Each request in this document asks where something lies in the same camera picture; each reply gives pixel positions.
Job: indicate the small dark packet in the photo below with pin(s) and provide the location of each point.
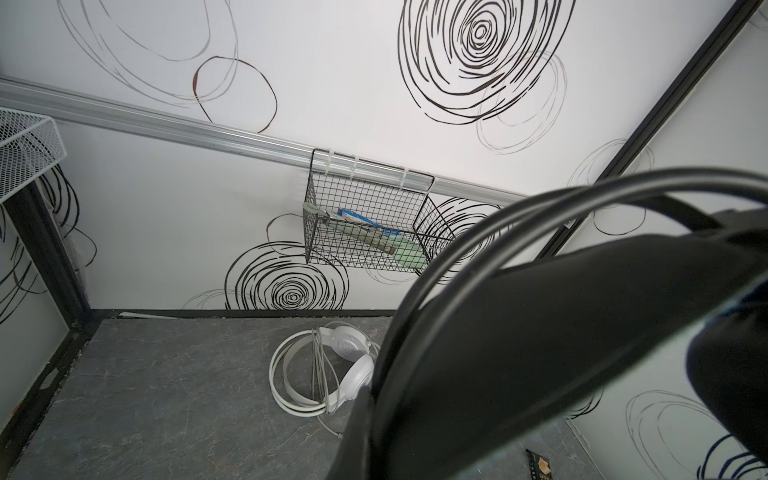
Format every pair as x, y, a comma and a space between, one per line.
539, 466

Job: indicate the aluminium wall rail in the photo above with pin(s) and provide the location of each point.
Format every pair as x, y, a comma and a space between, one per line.
93, 111

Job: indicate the clear wall shelf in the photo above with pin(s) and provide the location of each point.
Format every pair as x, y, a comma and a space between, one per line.
31, 145

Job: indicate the white headphones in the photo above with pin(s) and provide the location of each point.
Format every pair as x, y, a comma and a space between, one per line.
342, 363

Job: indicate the black blue headphones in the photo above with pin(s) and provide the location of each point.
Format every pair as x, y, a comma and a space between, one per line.
480, 351

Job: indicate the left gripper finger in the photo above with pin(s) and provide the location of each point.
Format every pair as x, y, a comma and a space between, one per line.
353, 459

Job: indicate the black wire basket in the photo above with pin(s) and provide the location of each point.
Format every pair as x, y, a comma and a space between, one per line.
364, 214

